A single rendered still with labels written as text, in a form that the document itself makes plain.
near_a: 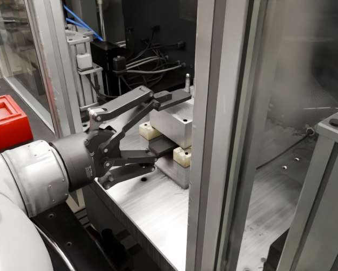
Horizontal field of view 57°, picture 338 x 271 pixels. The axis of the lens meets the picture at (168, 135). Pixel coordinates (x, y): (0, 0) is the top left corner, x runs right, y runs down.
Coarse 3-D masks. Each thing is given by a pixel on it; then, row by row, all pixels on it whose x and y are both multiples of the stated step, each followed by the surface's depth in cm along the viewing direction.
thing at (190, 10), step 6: (180, 0) 48; (186, 0) 47; (192, 0) 46; (180, 6) 49; (186, 6) 48; (192, 6) 47; (180, 12) 49; (186, 12) 48; (192, 12) 47; (186, 18) 49; (192, 18) 48
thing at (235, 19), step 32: (32, 0) 48; (32, 32) 54; (64, 32) 54; (224, 32) 20; (64, 64) 56; (224, 64) 21; (224, 96) 22; (64, 128) 62; (192, 128) 27; (224, 128) 24; (192, 160) 29; (224, 160) 25; (192, 192) 30; (192, 224) 33; (192, 256) 35
